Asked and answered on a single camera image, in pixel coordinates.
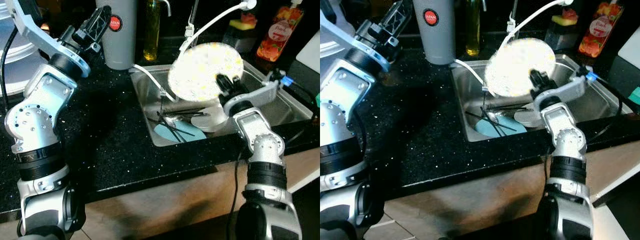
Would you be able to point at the metal faucet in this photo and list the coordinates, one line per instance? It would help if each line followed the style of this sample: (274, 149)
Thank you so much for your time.
(192, 17)
(512, 15)

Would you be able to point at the white bowl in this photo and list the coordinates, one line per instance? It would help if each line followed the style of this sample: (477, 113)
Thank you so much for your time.
(217, 117)
(527, 119)

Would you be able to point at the green object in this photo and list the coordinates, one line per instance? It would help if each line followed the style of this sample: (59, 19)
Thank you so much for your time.
(635, 96)

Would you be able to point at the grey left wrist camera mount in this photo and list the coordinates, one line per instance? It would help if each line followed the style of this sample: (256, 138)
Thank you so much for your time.
(35, 35)
(350, 42)

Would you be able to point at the light blue plate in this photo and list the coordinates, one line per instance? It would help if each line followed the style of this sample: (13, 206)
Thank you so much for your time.
(515, 127)
(192, 134)

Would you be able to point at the yellow sponge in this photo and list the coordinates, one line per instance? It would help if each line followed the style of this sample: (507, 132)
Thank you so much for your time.
(562, 20)
(239, 23)

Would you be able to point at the floral lemon print plate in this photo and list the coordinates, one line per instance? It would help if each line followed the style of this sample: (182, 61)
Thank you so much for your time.
(200, 70)
(517, 65)

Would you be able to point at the black sponge holder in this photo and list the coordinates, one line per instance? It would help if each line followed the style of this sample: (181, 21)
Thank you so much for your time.
(237, 40)
(557, 37)

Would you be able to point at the wooden cabinet front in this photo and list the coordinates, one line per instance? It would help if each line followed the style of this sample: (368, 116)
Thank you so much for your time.
(475, 200)
(190, 200)

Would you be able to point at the red scrubber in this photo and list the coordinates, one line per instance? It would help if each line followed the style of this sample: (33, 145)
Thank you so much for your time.
(248, 18)
(570, 13)

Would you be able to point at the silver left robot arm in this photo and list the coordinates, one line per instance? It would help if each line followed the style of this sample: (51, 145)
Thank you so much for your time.
(340, 110)
(42, 110)

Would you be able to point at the grey water filter canister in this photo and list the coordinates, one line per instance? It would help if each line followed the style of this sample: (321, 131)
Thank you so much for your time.
(435, 42)
(120, 45)

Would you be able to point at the peach dish soap bottle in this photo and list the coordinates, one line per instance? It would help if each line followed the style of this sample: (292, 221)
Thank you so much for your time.
(277, 37)
(600, 32)

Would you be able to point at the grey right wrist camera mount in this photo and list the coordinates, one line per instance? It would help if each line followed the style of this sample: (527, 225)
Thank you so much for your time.
(260, 95)
(567, 90)

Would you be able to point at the yellow oil bottle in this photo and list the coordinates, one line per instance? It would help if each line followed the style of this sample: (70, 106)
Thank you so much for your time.
(472, 37)
(151, 40)

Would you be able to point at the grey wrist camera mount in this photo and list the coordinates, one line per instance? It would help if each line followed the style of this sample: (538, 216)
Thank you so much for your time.
(35, 35)
(260, 95)
(567, 90)
(350, 42)

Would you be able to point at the stainless steel sink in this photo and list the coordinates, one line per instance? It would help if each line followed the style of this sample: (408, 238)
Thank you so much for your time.
(285, 107)
(600, 102)

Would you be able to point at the white board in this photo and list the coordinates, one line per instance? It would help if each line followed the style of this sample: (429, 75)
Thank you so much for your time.
(630, 52)
(310, 52)

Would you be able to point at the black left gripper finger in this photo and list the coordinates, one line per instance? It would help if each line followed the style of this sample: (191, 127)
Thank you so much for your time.
(393, 42)
(93, 42)
(401, 15)
(101, 20)

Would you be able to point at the metal fork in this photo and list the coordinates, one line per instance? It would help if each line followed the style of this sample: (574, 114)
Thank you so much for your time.
(484, 92)
(163, 97)

